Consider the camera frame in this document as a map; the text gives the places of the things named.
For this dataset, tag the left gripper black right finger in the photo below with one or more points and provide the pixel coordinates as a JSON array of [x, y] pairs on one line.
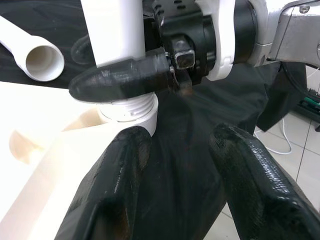
[[262, 195]]

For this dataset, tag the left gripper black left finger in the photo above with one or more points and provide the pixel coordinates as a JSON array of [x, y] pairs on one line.
[[112, 187]]

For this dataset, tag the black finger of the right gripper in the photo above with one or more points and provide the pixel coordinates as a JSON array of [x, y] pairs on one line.
[[81, 50], [112, 82]]

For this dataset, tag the white plastic table leg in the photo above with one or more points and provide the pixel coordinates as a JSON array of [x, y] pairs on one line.
[[115, 30], [42, 62]]

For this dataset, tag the white plastic children table top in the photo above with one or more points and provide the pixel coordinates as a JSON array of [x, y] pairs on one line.
[[37, 150]]

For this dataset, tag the black tablecloth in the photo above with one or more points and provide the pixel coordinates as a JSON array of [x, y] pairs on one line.
[[182, 162]]

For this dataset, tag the black green equipment case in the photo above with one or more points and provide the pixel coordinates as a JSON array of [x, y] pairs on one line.
[[310, 105]]

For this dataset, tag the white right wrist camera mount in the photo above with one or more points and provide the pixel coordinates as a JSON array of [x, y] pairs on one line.
[[222, 37]]

